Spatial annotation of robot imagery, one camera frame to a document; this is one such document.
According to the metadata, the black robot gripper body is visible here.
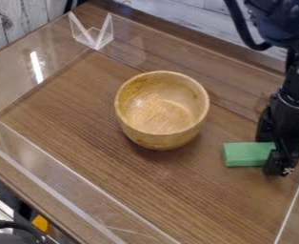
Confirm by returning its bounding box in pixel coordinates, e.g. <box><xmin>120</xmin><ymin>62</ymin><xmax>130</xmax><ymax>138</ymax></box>
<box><xmin>268</xmin><ymin>92</ymin><xmax>299</xmax><ymax>156</ymax></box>

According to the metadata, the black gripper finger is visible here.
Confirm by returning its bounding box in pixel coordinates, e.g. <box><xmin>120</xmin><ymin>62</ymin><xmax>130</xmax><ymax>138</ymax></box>
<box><xmin>262</xmin><ymin>150</ymin><xmax>299</xmax><ymax>176</ymax></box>
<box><xmin>256</xmin><ymin>107</ymin><xmax>276</xmax><ymax>142</ymax></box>

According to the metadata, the green rectangular block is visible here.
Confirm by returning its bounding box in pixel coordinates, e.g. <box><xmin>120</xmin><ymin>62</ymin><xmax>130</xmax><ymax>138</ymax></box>
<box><xmin>222</xmin><ymin>142</ymin><xmax>276</xmax><ymax>167</ymax></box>

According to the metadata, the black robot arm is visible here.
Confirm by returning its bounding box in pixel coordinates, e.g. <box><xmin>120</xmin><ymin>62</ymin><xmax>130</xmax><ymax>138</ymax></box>
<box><xmin>245</xmin><ymin>0</ymin><xmax>299</xmax><ymax>176</ymax></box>

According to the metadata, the brown wooden bowl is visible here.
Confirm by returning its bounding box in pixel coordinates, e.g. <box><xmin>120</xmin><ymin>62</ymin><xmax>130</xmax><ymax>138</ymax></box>
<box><xmin>114</xmin><ymin>71</ymin><xmax>209</xmax><ymax>151</ymax></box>

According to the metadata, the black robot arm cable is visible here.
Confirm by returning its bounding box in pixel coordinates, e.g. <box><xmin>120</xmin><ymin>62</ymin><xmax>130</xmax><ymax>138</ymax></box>
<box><xmin>222</xmin><ymin>0</ymin><xmax>273</xmax><ymax>51</ymax></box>

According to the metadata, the clear acrylic corner bracket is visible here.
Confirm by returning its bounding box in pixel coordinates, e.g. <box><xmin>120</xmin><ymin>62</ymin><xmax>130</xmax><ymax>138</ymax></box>
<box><xmin>67</xmin><ymin>12</ymin><xmax>114</xmax><ymax>51</ymax></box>

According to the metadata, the clear acrylic tray wall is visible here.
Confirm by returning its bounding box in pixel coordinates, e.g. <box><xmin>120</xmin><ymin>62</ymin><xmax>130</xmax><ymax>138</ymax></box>
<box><xmin>0</xmin><ymin>120</ymin><xmax>180</xmax><ymax>244</ymax></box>

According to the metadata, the black cable bottom left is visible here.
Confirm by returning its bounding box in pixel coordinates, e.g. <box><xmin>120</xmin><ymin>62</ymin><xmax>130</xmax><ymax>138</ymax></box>
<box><xmin>0</xmin><ymin>219</ymin><xmax>46</xmax><ymax>244</ymax></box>

